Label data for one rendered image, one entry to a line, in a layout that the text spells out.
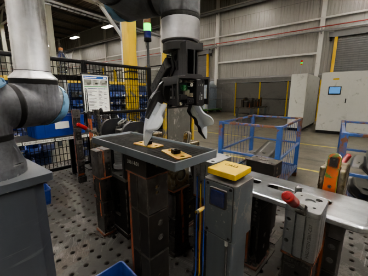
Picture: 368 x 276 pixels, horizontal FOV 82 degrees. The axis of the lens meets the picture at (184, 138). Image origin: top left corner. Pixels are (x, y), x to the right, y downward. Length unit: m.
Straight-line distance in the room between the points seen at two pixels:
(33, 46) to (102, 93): 1.21
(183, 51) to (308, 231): 0.44
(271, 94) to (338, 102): 5.10
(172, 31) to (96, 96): 1.49
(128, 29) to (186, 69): 1.76
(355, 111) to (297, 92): 1.79
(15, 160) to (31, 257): 0.25
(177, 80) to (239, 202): 0.24
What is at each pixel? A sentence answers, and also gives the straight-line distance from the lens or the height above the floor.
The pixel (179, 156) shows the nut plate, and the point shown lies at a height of 1.16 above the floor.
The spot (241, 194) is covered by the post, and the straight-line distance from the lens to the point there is 0.40.
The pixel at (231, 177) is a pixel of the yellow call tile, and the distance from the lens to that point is 0.38.
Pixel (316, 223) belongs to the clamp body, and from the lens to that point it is 0.53.
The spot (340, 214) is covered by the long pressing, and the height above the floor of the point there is 1.00.
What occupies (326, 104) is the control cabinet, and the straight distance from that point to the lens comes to 8.54.
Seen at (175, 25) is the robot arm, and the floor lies 1.41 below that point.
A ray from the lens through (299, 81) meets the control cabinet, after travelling 8.61.
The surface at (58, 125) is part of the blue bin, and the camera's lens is 1.57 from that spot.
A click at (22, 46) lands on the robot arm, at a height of 1.41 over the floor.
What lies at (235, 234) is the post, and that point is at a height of 1.05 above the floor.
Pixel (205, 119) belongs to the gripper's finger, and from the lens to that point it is 0.47.
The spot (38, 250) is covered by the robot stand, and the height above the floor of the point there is 0.90.
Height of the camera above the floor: 1.29
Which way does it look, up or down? 12 degrees down
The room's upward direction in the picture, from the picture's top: straight up
